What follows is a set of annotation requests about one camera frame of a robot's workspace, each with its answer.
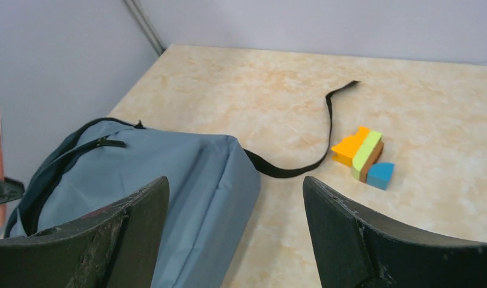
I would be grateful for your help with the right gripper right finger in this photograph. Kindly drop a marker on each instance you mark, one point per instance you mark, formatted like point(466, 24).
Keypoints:
point(356, 246)

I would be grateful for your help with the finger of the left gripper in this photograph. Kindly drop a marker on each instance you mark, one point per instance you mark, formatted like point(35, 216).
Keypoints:
point(10, 190)

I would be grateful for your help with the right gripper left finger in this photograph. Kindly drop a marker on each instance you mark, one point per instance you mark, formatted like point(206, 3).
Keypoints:
point(114, 246)

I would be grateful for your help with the blue student backpack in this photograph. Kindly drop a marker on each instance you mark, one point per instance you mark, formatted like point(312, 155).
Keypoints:
point(213, 187)

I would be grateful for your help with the coloured sticky note stack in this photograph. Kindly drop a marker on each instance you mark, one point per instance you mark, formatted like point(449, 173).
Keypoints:
point(361, 152)

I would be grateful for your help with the aluminium frame profile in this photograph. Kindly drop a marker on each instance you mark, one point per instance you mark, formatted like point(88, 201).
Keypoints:
point(137, 11)

